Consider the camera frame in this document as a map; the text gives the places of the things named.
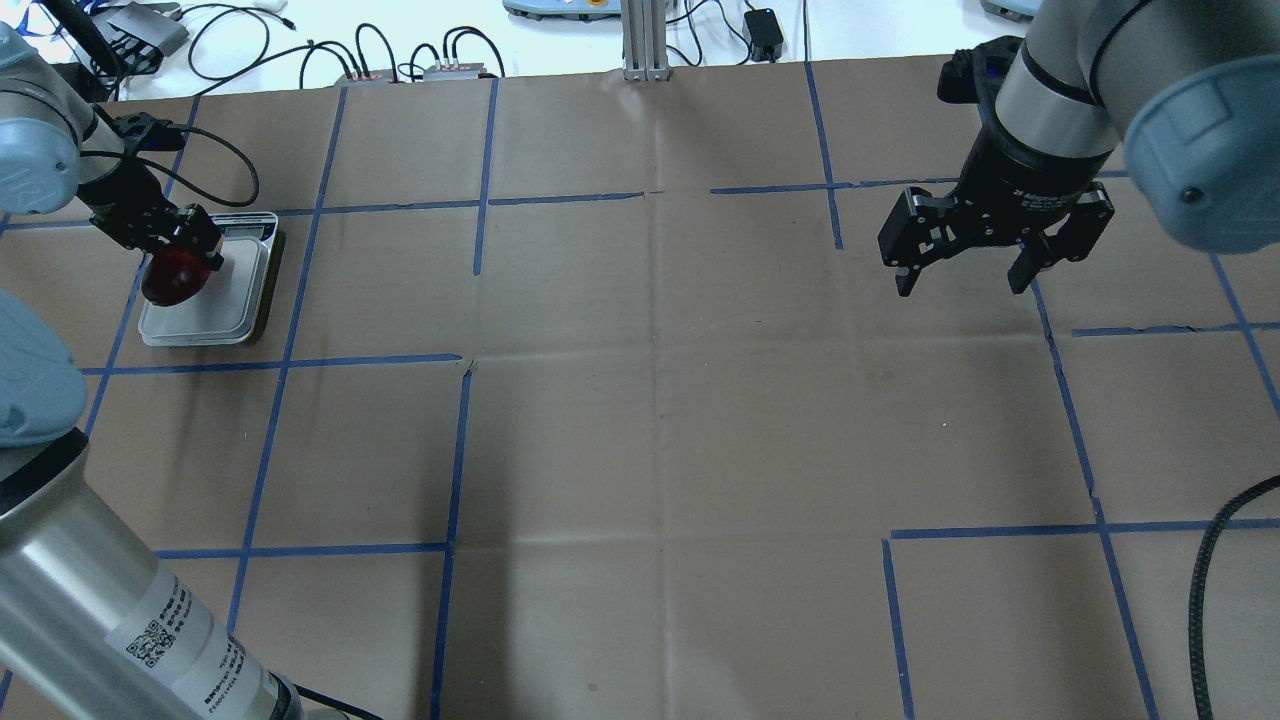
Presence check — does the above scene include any black gripper body second arm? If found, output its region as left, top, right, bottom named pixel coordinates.
left=878, top=129, right=1115, bottom=270

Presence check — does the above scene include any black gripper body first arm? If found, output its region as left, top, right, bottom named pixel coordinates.
left=88, top=160, right=195, bottom=251

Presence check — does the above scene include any red yellow mango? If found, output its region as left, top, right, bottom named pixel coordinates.
left=140, top=243, right=214, bottom=307

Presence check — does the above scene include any silver digital kitchen scale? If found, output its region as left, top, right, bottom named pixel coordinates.
left=138, top=211, right=285, bottom=347

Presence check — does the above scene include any grey usb hub dock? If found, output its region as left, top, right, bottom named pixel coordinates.
left=91, top=1, right=191, bottom=76

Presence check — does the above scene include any orange black adapter box lower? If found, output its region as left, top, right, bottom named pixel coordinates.
left=333, top=69, right=393, bottom=87

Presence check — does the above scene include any orange black adapter box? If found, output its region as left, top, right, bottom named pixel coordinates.
left=419, top=61, right=492, bottom=82
left=333, top=69, right=393, bottom=87

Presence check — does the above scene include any black power adapter brick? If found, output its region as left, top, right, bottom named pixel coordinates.
left=742, top=6, right=786, bottom=63

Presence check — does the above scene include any orange black adapter box upper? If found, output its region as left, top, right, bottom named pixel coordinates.
left=419, top=61, right=492, bottom=82

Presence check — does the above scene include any brown paper mat blue grid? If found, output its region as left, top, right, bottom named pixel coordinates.
left=3, top=56, right=1277, bottom=719

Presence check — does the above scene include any blue teach pendant tablet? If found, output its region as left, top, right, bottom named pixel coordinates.
left=500, top=0, right=623, bottom=22

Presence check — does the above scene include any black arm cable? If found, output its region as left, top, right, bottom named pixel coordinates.
left=79, top=115, right=261, bottom=209

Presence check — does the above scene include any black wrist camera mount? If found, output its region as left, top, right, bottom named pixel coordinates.
left=936, top=35, right=1023, bottom=113

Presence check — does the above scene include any aluminium frame post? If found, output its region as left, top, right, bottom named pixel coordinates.
left=620, top=0, right=671, bottom=82

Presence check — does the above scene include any black corrugated cable conduit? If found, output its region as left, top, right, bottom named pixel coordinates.
left=1188, top=474, right=1280, bottom=720

